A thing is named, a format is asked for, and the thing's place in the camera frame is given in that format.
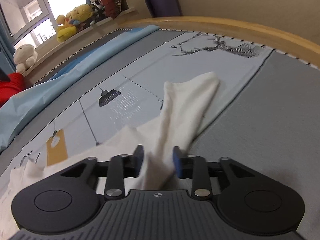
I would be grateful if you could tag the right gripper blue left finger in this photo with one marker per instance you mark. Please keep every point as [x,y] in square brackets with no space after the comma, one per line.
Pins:
[138,157]

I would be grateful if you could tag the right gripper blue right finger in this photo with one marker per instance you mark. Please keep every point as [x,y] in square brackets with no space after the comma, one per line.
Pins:
[177,157]

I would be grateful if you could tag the white long-sleeve shirt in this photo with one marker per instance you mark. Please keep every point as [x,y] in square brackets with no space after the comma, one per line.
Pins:
[183,109]

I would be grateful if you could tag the grey patterned bed sheet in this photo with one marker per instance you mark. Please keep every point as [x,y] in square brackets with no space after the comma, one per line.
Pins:
[251,172]

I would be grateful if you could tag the light blue blanket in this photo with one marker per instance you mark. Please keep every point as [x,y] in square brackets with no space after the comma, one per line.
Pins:
[21,108]

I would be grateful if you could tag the red folded blanket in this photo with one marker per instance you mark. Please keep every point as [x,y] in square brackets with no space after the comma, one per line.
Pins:
[9,88]

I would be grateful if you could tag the yellow plush toy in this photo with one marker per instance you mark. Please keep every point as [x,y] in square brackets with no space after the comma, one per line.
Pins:
[75,21]

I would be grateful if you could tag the black white panda plush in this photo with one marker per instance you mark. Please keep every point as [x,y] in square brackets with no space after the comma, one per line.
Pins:
[98,11]

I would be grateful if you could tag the white plush toy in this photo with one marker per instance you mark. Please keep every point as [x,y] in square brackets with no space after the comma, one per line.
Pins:
[25,57]

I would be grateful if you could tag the dark purple mat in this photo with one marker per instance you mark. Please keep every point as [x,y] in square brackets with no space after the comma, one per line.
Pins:
[163,8]

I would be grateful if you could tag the blue curtain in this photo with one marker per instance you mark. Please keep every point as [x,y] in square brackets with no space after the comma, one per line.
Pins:
[6,47]

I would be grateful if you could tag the wooden bed frame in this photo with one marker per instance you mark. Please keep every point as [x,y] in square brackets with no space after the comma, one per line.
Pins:
[292,44]

